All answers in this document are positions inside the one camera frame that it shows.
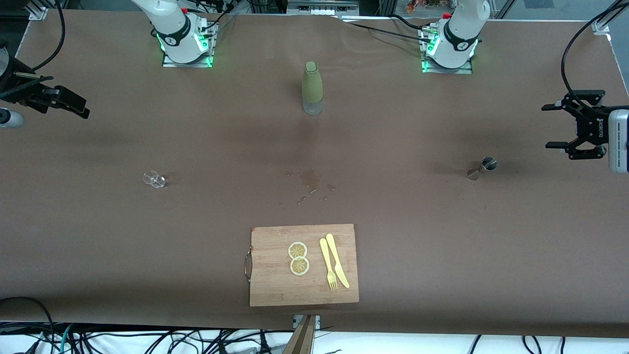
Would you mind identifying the steel double jigger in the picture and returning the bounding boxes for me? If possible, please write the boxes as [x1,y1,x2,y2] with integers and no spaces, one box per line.
[467,156,498,180]

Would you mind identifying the clear glass cup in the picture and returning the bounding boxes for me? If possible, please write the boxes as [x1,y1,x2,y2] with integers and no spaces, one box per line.
[143,170,168,189]

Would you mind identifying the brown table cover mat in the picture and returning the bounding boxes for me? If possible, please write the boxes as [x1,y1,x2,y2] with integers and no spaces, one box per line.
[0,9,629,340]

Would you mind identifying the colourful snack packages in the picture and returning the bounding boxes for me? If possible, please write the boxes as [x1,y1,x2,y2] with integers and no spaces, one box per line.
[405,0,453,13]

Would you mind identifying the green sleeved glass bottle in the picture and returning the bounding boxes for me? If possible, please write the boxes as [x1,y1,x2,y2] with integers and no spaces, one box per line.
[302,61,324,116]

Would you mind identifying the wooden cutting board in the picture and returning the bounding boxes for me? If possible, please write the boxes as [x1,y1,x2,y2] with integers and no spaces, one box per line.
[245,224,360,307]

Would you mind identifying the white power strip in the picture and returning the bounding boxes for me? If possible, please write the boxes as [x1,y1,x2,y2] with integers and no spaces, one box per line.
[287,0,359,16]

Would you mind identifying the yellow plastic knife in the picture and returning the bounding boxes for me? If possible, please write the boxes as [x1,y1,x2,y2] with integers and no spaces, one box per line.
[326,233,350,289]

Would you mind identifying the white side desk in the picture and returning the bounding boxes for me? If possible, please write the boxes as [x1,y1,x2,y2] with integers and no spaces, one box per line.
[0,322,629,354]

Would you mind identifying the yellow plastic fork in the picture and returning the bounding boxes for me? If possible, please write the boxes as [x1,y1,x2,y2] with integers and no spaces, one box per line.
[319,238,338,291]

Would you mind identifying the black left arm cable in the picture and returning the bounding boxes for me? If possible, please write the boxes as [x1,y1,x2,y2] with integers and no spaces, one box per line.
[562,0,627,96]

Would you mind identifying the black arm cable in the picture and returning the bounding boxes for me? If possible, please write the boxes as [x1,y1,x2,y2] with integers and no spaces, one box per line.
[562,0,627,96]
[29,0,66,72]

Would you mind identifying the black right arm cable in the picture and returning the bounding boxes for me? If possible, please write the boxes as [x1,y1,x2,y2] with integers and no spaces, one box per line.
[29,0,66,72]

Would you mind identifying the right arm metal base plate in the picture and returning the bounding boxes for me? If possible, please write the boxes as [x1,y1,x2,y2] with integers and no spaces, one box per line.
[162,15,215,68]

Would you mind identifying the black base cable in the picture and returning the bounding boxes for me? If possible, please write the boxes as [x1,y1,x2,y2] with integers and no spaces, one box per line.
[197,0,237,35]

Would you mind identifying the short black table cable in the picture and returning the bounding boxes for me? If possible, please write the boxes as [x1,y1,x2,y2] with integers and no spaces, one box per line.
[391,13,425,32]

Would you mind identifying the black looped cable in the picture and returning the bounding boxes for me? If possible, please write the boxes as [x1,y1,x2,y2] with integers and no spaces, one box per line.
[0,296,56,354]

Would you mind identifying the long black table cable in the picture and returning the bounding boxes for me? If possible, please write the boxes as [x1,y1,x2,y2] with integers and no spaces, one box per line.
[343,20,435,45]

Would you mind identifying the teal cable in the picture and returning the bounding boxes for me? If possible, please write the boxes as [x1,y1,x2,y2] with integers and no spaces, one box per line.
[60,324,75,354]

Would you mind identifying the black cable tangle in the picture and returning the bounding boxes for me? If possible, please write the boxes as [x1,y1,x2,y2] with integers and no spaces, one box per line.
[54,322,276,354]

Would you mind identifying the wooden camera post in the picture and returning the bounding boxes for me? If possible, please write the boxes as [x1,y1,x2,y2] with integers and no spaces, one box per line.
[283,315,317,354]

